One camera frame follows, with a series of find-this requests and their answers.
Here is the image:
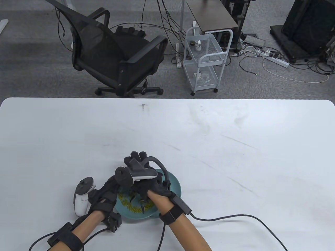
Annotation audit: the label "black left forearm strap box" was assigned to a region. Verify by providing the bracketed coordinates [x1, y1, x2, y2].
[47, 222, 84, 251]

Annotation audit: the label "teal plate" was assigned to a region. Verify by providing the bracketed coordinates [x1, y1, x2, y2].
[154, 169, 182, 219]
[114, 182, 159, 220]

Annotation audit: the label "white power strip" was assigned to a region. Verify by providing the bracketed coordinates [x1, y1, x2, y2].
[263, 55, 290, 68]

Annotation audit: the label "black equipment stand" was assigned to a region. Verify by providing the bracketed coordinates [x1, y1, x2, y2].
[270, 0, 335, 64]

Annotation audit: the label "pile of green mung beans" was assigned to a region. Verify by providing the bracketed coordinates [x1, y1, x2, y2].
[117, 193, 155, 213]

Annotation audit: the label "white wire trolley cart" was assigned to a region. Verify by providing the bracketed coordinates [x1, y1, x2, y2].
[183, 27, 233, 96]

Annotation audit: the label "person's right hand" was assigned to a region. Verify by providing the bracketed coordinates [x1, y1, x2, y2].
[124, 151, 173, 202]

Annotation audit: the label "person's right forearm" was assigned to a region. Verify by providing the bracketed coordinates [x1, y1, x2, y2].
[148, 190, 212, 251]

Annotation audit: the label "black mesh office chair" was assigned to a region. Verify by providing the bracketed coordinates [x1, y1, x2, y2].
[45, 0, 169, 99]

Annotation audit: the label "grey white controller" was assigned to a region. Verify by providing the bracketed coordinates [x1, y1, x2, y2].
[73, 177, 95, 217]
[115, 156, 170, 189]

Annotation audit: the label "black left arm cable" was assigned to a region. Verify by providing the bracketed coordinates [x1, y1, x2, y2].
[28, 233, 57, 251]

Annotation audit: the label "black right forearm strap box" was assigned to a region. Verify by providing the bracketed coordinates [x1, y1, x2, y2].
[159, 195, 192, 225]

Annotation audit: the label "white metal strips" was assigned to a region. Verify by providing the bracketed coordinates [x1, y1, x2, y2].
[175, 43, 182, 69]

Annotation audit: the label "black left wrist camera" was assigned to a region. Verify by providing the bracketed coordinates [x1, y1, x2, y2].
[103, 212, 122, 232]

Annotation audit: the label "grey floor box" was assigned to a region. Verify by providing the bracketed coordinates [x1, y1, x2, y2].
[243, 35, 266, 48]

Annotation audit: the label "black forearm strap box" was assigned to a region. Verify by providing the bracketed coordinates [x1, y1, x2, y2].
[159, 195, 192, 225]
[47, 222, 84, 251]

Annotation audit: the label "black metal frame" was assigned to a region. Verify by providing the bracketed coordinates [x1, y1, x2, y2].
[221, 0, 254, 51]

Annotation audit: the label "striped sunflower seeds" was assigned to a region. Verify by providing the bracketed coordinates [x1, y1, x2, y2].
[130, 192, 147, 214]

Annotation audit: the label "person's left forearm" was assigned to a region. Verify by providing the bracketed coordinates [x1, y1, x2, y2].
[56, 210, 105, 251]

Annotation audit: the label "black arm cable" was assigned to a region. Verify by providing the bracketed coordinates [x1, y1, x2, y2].
[28, 233, 57, 251]
[157, 213, 288, 251]

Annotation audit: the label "brown side table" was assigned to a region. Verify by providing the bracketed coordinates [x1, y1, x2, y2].
[186, 0, 239, 34]

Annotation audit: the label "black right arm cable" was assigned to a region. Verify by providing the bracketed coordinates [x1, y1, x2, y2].
[157, 213, 288, 251]

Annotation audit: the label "person's left hand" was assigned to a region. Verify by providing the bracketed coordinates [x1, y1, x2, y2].
[88, 176, 123, 217]

